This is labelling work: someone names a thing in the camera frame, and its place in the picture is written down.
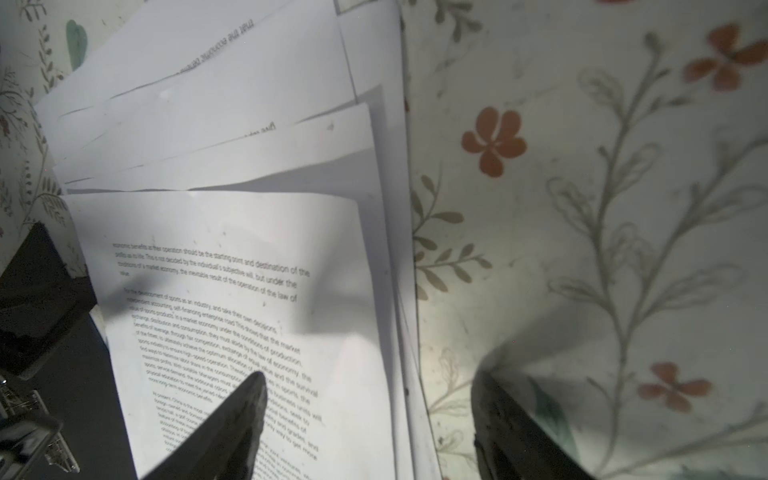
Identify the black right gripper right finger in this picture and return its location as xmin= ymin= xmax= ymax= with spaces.
xmin=471 ymin=371 xmax=593 ymax=480

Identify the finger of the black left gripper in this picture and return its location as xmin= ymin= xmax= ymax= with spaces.
xmin=1 ymin=223 xmax=96 ymax=378

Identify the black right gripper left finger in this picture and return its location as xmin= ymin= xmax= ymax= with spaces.
xmin=146 ymin=372 xmax=268 ymax=480

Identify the printed paper sheet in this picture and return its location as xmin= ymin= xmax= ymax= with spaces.
xmin=35 ymin=1 xmax=419 ymax=347
xmin=65 ymin=103 xmax=440 ymax=479

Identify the blue folder with black inside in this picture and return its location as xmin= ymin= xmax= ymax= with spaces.
xmin=22 ymin=319 xmax=137 ymax=479

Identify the metal folder clip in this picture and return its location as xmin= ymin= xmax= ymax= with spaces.
xmin=1 ymin=376 xmax=81 ymax=479

